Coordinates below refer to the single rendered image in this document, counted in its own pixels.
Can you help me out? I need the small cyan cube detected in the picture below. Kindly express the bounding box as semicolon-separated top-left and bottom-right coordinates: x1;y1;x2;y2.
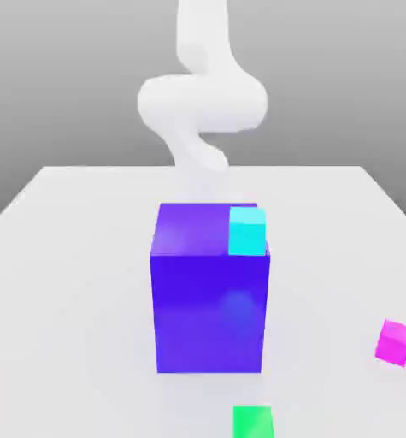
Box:
227;205;268;257

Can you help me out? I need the small green cube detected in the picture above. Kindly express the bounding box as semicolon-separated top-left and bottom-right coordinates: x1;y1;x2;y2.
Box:
232;405;276;438

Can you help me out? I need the small magenta cube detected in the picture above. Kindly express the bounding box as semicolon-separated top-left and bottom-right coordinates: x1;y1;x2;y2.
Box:
374;318;406;368

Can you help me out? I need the large purple box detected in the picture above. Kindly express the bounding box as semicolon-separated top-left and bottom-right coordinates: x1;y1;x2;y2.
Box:
149;202;271;375

